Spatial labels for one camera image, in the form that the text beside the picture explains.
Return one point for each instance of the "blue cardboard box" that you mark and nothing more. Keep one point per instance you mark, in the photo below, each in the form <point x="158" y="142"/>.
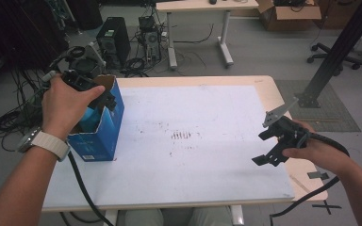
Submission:
<point x="102" y="141"/>

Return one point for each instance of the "small open computer case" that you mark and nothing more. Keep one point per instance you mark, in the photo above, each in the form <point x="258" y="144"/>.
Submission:
<point x="151" y="40"/>

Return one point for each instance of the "brown cardboard box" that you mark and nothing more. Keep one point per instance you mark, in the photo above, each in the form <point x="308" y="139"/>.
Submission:
<point x="292" y="17"/>

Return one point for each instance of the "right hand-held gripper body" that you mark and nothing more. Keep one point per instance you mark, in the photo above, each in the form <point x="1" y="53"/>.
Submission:
<point x="290" y="133"/>

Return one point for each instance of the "white table sheet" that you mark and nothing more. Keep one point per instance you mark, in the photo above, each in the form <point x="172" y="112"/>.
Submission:
<point x="185" y="166"/>

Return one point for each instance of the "grey floor mat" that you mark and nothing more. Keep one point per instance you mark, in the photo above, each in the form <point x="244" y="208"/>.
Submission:
<point x="339" y="122"/>

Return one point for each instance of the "black tape cross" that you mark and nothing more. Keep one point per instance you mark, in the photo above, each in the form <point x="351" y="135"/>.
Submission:
<point x="326" y="207"/>

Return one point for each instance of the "person's right hand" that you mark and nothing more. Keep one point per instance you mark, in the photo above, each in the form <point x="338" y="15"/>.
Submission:
<point x="323" y="155"/>

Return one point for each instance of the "grey tape piece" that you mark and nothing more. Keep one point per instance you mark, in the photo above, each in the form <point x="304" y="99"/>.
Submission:
<point x="315" y="175"/>

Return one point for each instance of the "black computer tower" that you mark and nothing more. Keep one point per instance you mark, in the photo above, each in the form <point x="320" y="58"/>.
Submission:
<point x="113" y="40"/>

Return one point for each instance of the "person's left hand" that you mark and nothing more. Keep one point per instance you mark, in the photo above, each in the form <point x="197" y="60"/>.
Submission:
<point x="62" y="108"/>

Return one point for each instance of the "black metal stand post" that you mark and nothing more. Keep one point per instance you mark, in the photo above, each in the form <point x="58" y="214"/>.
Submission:
<point x="339" y="50"/>

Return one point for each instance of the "light wooden desk white legs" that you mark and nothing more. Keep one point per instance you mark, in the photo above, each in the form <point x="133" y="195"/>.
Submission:
<point x="201" y="5"/>

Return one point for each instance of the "white table leg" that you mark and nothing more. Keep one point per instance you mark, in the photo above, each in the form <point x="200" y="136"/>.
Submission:
<point x="237" y="216"/>

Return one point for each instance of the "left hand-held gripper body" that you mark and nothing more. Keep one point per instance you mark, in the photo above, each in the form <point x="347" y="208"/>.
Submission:
<point x="83" y="67"/>

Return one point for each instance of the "black office chair base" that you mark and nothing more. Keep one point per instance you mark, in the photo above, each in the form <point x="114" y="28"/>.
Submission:
<point x="330" y="56"/>

